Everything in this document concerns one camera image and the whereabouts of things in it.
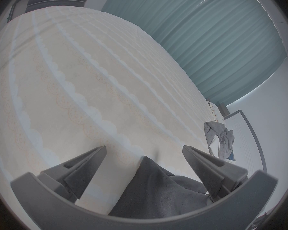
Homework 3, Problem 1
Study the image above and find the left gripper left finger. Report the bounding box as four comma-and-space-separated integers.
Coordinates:
40, 146, 107, 203

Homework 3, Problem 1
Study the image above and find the white printed pillow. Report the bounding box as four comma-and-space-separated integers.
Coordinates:
206, 101, 225, 123

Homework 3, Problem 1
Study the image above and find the grey bedside table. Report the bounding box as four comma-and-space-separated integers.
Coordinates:
217, 102, 229, 116

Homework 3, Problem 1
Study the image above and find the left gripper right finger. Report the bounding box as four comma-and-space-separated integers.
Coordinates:
182, 145, 249, 202

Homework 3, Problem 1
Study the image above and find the blue-green curtain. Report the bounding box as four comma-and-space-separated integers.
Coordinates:
158, 0, 288, 106
101, 0, 243, 47

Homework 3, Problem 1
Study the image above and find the bed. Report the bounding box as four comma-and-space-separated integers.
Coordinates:
0, 6, 267, 216

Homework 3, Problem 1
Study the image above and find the black chest of drawers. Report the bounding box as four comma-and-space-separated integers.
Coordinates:
7, 0, 89, 21

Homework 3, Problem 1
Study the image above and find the black T-shirt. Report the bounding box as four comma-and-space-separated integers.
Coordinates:
108, 156, 213, 218

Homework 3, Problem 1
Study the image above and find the pile of clothes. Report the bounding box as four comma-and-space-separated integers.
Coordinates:
204, 121, 236, 161

